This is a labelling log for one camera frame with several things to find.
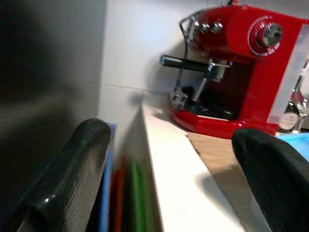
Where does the red flat board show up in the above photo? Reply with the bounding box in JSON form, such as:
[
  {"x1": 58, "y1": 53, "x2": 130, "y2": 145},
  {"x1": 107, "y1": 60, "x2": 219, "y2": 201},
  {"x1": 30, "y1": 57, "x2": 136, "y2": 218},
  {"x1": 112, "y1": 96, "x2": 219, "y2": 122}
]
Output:
[{"x1": 110, "y1": 156, "x2": 126, "y2": 232}]

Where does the green flat board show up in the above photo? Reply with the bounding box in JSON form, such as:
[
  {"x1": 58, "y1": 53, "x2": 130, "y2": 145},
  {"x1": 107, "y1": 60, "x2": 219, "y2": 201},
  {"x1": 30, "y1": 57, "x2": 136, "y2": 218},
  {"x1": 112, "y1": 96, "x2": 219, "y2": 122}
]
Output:
[{"x1": 124, "y1": 158, "x2": 147, "y2": 232}]

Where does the beige woven place mat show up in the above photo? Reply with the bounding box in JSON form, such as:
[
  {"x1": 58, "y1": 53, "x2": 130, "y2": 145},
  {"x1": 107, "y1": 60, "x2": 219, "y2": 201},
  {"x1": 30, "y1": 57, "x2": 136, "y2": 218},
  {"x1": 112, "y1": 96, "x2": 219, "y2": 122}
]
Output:
[{"x1": 185, "y1": 131, "x2": 266, "y2": 232}]

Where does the dark green wine bottle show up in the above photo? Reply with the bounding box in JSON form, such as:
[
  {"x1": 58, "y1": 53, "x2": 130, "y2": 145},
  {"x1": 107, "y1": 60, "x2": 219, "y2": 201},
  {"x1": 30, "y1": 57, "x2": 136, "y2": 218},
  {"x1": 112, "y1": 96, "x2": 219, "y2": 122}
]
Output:
[{"x1": 277, "y1": 74, "x2": 307, "y2": 132}]

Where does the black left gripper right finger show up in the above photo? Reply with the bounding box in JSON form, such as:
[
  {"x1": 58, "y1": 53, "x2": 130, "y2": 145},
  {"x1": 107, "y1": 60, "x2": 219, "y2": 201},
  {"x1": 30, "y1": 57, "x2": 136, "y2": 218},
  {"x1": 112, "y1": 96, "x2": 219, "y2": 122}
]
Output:
[{"x1": 231, "y1": 128, "x2": 309, "y2": 232}]

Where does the red coffee machine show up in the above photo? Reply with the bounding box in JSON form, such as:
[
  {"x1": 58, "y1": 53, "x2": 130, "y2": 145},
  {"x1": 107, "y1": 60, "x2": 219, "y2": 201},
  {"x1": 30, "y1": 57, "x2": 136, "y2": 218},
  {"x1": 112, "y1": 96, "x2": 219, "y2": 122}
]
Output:
[{"x1": 160, "y1": 4, "x2": 309, "y2": 140}]

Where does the blue lidded food container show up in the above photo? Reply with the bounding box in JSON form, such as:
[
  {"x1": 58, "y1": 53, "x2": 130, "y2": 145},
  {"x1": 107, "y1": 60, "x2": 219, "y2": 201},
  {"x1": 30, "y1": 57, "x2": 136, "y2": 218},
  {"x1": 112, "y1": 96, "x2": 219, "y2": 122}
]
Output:
[{"x1": 276, "y1": 134, "x2": 309, "y2": 160}]

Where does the clear wine glass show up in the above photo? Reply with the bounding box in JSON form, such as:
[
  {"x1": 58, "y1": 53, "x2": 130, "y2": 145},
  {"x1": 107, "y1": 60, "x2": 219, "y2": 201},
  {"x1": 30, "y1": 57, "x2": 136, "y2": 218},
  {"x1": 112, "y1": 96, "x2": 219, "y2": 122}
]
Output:
[{"x1": 292, "y1": 96, "x2": 309, "y2": 134}]

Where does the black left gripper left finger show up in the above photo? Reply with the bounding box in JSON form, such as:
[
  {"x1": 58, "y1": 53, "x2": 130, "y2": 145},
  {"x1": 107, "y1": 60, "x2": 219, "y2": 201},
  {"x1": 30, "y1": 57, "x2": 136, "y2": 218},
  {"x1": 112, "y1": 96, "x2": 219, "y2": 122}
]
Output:
[{"x1": 0, "y1": 117, "x2": 112, "y2": 232}]

